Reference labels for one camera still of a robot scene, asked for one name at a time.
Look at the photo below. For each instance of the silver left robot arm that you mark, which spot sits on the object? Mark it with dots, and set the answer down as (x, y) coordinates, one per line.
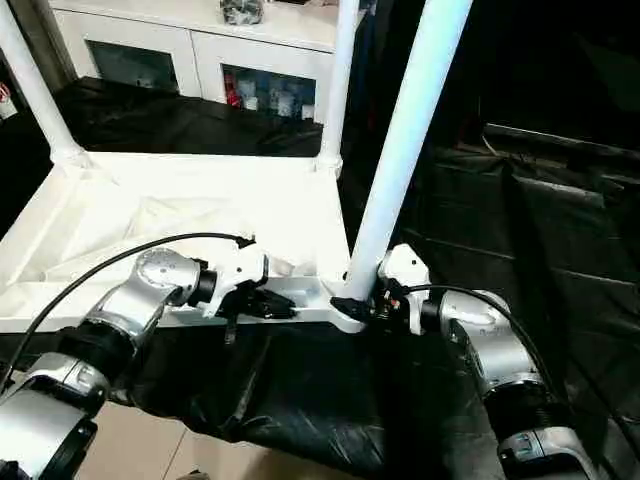
(135, 300)

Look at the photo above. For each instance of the grey curtain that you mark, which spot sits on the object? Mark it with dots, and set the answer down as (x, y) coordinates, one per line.
(45, 45)

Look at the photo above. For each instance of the dark robot foot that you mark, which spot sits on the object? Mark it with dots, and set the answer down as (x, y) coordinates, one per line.
(196, 475)

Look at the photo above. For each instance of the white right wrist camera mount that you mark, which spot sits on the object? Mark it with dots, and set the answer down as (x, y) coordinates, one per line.
(405, 265)

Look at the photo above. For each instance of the long black bar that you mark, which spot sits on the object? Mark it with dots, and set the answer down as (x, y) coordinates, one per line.
(575, 136)

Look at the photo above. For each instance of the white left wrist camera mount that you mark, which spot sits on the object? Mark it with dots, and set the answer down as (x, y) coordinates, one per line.
(235, 270)

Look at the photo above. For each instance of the white plastic table leg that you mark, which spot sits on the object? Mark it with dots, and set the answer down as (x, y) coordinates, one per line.
(340, 75)
(400, 150)
(35, 100)

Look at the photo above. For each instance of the black glossy mat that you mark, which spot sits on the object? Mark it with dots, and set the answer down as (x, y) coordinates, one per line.
(500, 250)

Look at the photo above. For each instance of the white plastic table top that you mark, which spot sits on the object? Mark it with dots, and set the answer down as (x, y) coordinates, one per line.
(200, 190)

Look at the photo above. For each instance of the red patterned cloth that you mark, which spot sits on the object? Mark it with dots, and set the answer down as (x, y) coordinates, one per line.
(4, 92)

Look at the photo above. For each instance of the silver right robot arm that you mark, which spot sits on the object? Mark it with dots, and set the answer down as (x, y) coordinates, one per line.
(495, 345)

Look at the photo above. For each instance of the dark blue hanging cloth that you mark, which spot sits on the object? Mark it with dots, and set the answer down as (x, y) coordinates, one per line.
(365, 50)

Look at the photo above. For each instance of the white cabinet with glass doors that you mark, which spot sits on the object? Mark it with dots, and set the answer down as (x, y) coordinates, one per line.
(200, 45)

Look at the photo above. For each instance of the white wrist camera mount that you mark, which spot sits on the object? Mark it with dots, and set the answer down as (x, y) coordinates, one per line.
(235, 270)
(405, 265)

